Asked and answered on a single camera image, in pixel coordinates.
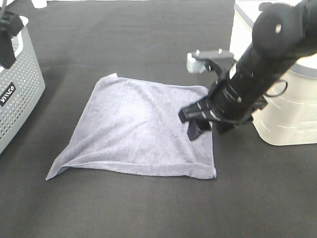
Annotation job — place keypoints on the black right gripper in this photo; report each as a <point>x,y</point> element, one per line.
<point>200,114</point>

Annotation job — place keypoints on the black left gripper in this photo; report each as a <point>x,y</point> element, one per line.
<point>10,26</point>

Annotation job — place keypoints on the grey-blue microfibre towel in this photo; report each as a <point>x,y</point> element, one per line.
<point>132,126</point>

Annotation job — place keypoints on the white cup at table edge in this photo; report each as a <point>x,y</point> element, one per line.
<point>38,4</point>

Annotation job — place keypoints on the grey perforated laundry basket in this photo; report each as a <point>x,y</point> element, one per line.
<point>21,87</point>

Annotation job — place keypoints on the black table cloth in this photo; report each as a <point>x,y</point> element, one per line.
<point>261,191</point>

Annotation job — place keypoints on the white basket with grey rim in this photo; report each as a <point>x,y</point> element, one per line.
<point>290,118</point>

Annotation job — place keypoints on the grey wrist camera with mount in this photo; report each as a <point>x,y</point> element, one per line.
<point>220,61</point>

